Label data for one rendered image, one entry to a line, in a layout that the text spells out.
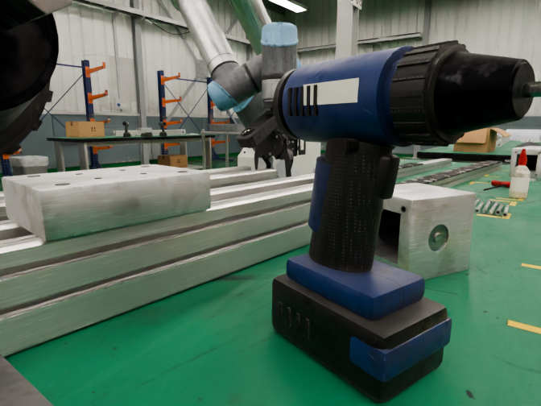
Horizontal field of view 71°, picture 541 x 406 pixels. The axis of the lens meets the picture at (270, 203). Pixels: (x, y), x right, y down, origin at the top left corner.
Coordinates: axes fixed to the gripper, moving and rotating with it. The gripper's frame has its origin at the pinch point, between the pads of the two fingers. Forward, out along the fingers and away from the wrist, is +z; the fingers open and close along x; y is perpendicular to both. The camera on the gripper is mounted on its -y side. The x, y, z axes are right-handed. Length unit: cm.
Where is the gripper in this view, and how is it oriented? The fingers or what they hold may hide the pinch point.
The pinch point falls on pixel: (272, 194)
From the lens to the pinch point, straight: 84.0
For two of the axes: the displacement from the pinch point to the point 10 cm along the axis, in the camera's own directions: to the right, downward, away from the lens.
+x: -7.3, -1.4, 6.7
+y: 6.8, -1.5, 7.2
